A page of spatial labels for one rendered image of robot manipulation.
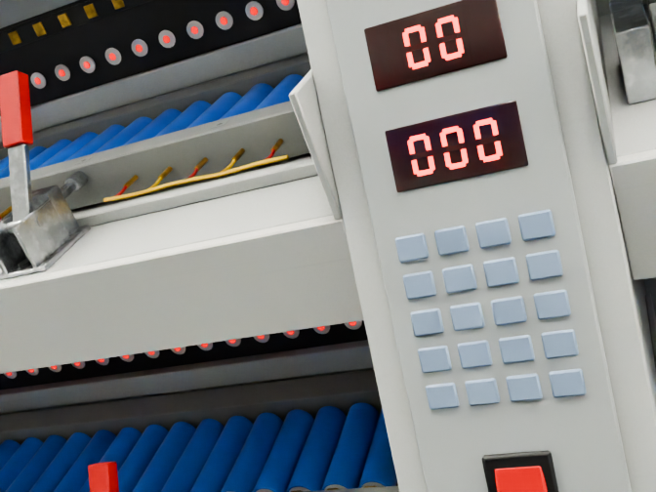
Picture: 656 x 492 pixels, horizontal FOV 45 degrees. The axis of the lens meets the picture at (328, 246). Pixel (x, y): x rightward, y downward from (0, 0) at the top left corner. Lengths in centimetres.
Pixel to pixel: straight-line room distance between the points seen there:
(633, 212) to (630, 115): 4
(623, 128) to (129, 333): 22
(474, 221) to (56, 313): 19
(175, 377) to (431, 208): 30
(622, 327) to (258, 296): 14
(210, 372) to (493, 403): 27
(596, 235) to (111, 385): 38
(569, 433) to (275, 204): 14
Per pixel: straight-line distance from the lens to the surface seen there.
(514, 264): 27
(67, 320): 38
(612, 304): 28
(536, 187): 27
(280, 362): 50
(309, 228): 30
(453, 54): 28
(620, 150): 28
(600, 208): 28
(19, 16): 64
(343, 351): 48
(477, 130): 27
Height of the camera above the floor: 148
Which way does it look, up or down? 3 degrees down
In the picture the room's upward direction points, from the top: 12 degrees counter-clockwise
